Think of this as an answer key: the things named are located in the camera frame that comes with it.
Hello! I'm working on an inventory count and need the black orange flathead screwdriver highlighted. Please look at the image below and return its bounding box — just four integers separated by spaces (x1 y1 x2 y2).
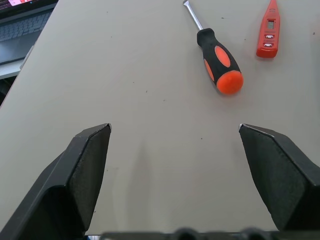
182 0 244 96

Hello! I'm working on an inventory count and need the orange voltage tester pen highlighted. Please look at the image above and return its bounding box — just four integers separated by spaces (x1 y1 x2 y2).
255 0 281 59

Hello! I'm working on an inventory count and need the open grey laptop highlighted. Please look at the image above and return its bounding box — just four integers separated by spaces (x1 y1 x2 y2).
0 0 58 66

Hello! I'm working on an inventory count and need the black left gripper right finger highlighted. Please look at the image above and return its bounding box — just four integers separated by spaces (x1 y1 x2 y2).
238 123 320 233

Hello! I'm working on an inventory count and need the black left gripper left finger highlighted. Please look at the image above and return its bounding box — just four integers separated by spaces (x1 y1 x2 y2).
0 123 112 240

